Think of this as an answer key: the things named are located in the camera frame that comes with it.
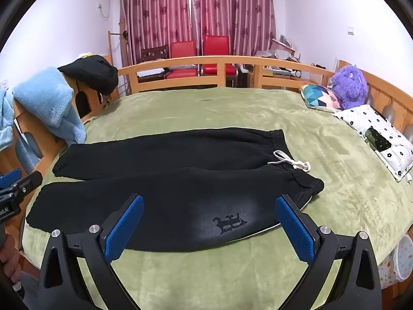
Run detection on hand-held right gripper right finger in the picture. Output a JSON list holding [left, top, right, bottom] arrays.
[[275, 195, 383, 310]]

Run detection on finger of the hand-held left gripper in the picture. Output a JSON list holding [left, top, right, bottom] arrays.
[[13, 171, 43, 198], [0, 168, 22, 189]]

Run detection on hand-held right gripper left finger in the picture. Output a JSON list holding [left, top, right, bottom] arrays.
[[39, 194, 146, 310]]

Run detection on black pants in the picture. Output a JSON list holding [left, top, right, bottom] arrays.
[[25, 127, 325, 253]]

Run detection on person's left hand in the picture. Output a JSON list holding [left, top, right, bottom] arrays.
[[0, 232, 22, 285]]

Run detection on light blue cloth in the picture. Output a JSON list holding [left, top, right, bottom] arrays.
[[0, 89, 42, 173]]

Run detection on blue fleece blanket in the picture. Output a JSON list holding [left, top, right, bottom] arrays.
[[12, 67, 87, 146]]

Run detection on star print bed sheet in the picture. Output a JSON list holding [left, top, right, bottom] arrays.
[[376, 251, 398, 290]]

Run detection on white plastic basin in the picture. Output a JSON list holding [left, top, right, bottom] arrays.
[[392, 235, 413, 281]]

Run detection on black jacket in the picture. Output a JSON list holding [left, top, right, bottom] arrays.
[[57, 55, 119, 96]]

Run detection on white floral pillow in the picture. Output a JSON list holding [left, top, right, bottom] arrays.
[[334, 105, 413, 183]]

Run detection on geometric print pillow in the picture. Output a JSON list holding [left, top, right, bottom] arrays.
[[301, 83, 344, 112]]

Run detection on green fleece blanket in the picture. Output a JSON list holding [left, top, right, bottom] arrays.
[[21, 87, 413, 310]]

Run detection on purple plush toy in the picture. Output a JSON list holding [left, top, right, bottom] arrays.
[[331, 65, 369, 110]]

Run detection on wooden clothes rack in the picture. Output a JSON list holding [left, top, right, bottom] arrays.
[[108, 19, 130, 67]]

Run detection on dark wooden chair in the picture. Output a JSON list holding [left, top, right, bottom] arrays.
[[137, 45, 170, 81]]

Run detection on cluttered desk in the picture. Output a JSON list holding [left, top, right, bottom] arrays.
[[239, 35, 337, 89]]

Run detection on red chair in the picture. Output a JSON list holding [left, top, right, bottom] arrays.
[[202, 35, 238, 76], [165, 41, 199, 80]]

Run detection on red floral curtain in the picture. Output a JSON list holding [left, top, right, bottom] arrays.
[[193, 0, 277, 58], [120, 0, 193, 67]]

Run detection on wooden bed frame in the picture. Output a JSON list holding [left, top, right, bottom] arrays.
[[0, 55, 413, 255]]

